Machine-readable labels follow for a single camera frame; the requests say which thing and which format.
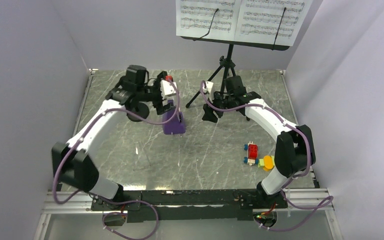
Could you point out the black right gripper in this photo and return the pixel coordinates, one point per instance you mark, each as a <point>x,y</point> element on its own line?
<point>209,115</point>

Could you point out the red toy block car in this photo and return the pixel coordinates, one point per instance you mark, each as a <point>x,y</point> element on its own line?
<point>252,154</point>

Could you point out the right sheet music page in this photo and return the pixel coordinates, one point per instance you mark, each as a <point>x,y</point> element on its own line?
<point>272,22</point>

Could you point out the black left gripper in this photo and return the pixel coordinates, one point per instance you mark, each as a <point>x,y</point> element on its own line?
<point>158,105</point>

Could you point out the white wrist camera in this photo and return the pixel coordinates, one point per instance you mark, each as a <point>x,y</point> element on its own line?
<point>167,87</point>
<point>207,87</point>

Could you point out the purple metronome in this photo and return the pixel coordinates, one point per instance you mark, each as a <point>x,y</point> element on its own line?
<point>176,125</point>

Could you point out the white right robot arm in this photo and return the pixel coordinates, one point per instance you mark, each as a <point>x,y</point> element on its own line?
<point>294,148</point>

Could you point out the green orange toy block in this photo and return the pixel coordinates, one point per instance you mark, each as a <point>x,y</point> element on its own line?
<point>267,163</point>

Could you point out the sheet music page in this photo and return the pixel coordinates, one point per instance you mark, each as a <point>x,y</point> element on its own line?
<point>207,19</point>
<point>272,22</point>

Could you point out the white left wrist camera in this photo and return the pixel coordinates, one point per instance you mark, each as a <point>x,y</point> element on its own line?
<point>167,87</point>

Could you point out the black tripod music stand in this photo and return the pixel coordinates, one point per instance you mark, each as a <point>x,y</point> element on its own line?
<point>226,63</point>

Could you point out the aluminium frame rail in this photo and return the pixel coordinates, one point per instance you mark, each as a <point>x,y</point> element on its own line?
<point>298,199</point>

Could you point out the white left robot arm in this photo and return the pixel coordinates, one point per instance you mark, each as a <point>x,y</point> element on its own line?
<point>72,161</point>

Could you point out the left sheet music page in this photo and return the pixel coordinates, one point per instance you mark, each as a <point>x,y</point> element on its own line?
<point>207,19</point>

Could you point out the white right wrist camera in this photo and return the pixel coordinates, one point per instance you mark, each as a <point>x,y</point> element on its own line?
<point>207,87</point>

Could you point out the black desktop microphone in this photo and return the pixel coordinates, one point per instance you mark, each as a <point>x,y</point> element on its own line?
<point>142,110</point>

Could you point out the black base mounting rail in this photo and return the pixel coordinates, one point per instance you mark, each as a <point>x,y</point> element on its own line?
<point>239,204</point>

